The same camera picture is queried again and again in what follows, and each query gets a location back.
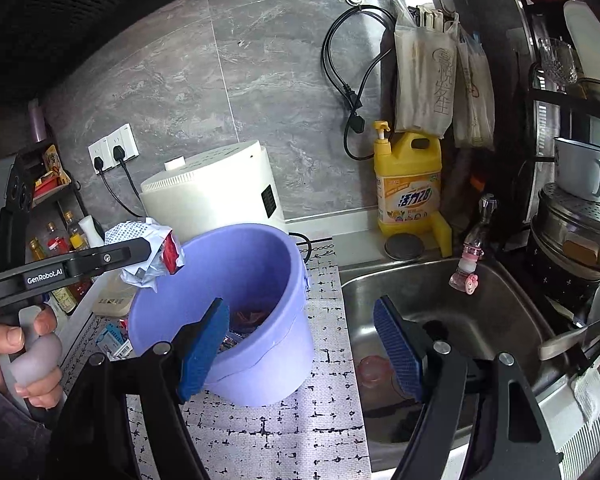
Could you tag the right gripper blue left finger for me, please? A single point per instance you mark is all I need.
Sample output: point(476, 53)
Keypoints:
point(196, 346)

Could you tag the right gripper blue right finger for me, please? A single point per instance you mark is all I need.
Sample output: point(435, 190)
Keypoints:
point(404, 359)

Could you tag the white blue paper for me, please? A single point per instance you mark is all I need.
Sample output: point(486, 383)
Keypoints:
point(145, 240)

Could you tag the red white torn packaging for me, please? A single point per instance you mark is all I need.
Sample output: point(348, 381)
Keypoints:
point(171, 254)

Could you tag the black kitchen rack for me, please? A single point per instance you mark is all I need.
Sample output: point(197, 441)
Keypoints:
point(552, 110)

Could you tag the person's left hand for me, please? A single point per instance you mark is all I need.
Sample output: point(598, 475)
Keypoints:
point(32, 374)

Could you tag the dark soy sauce bottle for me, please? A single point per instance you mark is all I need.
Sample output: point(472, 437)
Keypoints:
point(63, 296)

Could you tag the large cooking oil bottle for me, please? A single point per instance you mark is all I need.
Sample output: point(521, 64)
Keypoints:
point(71, 240)

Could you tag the purple plastic bucket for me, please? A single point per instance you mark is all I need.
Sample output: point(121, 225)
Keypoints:
point(259, 273)

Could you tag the blue white medicine box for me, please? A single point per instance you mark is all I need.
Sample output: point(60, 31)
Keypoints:
point(114, 343)

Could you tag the chrome faucet pink filter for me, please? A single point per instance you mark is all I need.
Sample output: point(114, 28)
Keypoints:
point(465, 279)

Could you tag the stainless steel sink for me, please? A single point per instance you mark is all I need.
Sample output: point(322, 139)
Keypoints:
point(498, 317)

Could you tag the cream kettle heating base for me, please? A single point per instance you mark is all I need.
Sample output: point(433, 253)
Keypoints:
point(115, 298)

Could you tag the patterned white table mat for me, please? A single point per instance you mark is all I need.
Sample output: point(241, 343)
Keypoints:
point(283, 403)

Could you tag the cream air fryer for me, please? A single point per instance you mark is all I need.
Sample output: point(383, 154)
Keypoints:
point(229, 185)

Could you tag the yellow dish soap bottle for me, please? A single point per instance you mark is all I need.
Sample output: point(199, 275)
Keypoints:
point(408, 180)

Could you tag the stainless steel steamer pot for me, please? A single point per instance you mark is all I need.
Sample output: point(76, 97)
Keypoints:
point(569, 226)

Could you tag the white enamel mug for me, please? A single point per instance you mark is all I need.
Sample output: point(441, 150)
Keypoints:
point(578, 169)

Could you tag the hanging chopstick paper bags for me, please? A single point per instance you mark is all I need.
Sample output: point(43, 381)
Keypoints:
point(444, 79)

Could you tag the white wall socket panel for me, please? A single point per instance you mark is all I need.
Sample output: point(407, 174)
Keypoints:
point(104, 147)

